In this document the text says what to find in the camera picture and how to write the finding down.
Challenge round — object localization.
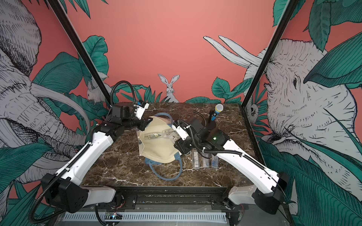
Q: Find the clear compass set case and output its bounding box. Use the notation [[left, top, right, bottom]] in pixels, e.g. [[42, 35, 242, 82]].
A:
[[192, 150, 199, 170]]

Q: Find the cream canvas tote bag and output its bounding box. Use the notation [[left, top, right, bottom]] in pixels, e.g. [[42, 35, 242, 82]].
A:
[[136, 113, 183, 181]]

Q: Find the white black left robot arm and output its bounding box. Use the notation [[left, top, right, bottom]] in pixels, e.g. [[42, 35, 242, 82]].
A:
[[41, 101, 149, 213]]

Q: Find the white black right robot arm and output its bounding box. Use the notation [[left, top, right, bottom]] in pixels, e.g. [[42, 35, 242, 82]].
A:
[[172, 118, 290, 214]]

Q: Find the blue toy microphone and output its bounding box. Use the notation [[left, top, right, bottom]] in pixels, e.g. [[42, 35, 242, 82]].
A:
[[210, 104, 224, 121]]

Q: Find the white ventilation grille strip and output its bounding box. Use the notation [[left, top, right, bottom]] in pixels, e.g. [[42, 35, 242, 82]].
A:
[[63, 211, 227, 223]]

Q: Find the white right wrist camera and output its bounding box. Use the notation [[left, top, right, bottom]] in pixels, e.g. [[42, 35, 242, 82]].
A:
[[172, 124, 189, 141]]

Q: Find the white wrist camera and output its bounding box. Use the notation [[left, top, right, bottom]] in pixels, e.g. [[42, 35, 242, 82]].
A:
[[134, 100, 150, 120], [172, 124, 189, 141]]

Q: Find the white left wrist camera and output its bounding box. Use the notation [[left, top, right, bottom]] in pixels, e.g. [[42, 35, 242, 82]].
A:
[[134, 100, 150, 120]]

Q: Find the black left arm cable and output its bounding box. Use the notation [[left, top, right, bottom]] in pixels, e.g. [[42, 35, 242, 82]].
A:
[[110, 80, 137, 105]]

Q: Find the black right frame post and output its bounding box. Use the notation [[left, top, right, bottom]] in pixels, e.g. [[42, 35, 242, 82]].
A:
[[241, 0, 299, 109]]

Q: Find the black frame post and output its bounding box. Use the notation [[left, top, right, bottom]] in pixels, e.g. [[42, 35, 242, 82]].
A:
[[241, 0, 299, 109], [47, 0, 111, 104]]

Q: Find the black left frame post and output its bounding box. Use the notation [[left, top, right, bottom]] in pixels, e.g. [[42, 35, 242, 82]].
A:
[[47, 0, 111, 104]]

